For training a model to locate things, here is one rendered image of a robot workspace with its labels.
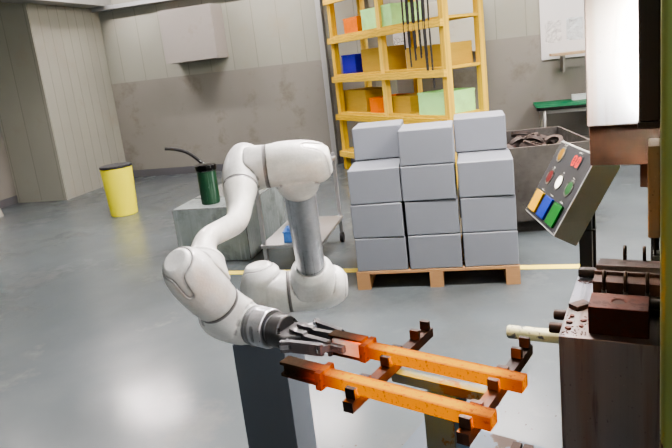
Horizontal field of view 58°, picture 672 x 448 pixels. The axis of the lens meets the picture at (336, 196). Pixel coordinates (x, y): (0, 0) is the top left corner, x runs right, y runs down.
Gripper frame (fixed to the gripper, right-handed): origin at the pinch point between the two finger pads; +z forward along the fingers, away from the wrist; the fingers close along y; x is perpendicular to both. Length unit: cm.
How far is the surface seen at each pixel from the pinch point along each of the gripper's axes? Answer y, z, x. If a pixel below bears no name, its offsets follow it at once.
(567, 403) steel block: -37, 31, -26
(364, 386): 13.4, 12.2, 1.1
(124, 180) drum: -346, -574, -57
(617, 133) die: -53, 39, 33
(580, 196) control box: -98, 20, 7
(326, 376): 13.4, 4.1, 1.1
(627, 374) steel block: -39, 44, -16
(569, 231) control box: -96, 17, -4
